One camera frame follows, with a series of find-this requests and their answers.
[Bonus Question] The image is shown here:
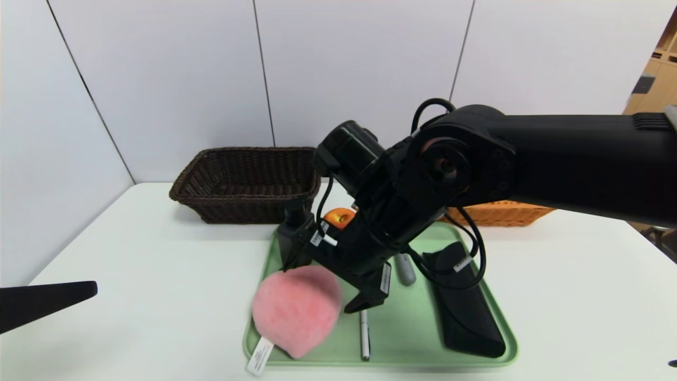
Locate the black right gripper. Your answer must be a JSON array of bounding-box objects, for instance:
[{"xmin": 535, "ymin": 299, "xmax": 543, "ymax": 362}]
[{"xmin": 307, "ymin": 214, "xmax": 392, "ymax": 314}]

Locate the pink plush peach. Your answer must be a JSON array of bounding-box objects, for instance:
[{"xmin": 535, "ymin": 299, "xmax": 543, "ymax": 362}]
[{"xmin": 246, "ymin": 265, "xmax": 342, "ymax": 376}]

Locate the red apple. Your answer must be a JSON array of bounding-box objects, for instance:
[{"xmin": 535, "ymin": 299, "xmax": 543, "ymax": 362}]
[{"xmin": 324, "ymin": 208, "xmax": 356, "ymax": 230}]

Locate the dark pump bottle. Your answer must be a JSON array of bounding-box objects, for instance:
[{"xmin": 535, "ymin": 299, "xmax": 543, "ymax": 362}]
[{"xmin": 277, "ymin": 204, "xmax": 318, "ymax": 271}]

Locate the black glasses case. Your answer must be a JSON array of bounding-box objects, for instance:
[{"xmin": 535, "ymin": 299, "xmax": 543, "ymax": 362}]
[{"xmin": 422, "ymin": 241, "xmax": 506, "ymax": 358}]

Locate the orange wicker basket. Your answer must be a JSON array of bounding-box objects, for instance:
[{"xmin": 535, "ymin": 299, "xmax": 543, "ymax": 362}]
[{"xmin": 446, "ymin": 200, "xmax": 556, "ymax": 228}]

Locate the dark brown wicker basket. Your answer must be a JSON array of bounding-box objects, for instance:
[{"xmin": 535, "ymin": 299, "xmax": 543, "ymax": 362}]
[{"xmin": 169, "ymin": 147, "xmax": 322, "ymax": 224}]

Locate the white pen black cap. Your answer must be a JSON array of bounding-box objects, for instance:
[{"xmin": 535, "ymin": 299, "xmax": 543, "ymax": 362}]
[{"xmin": 360, "ymin": 310, "xmax": 371, "ymax": 361}]

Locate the light green plastic tray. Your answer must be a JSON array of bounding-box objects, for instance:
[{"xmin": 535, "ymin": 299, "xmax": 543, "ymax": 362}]
[{"xmin": 243, "ymin": 221, "xmax": 518, "ymax": 367}]

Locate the wooden cabinet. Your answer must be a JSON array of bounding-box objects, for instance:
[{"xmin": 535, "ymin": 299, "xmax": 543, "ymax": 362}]
[{"xmin": 623, "ymin": 11, "xmax": 677, "ymax": 115}]

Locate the white peeler grey handle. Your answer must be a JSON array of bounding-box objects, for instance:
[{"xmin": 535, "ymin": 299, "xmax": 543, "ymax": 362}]
[{"xmin": 394, "ymin": 254, "xmax": 417, "ymax": 286}]

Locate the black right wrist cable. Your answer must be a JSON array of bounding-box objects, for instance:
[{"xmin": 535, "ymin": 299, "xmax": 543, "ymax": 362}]
[{"xmin": 316, "ymin": 98, "xmax": 487, "ymax": 291}]

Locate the dark metal table frame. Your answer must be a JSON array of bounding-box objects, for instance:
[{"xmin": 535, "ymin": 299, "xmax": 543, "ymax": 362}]
[{"xmin": 629, "ymin": 222, "xmax": 677, "ymax": 260}]

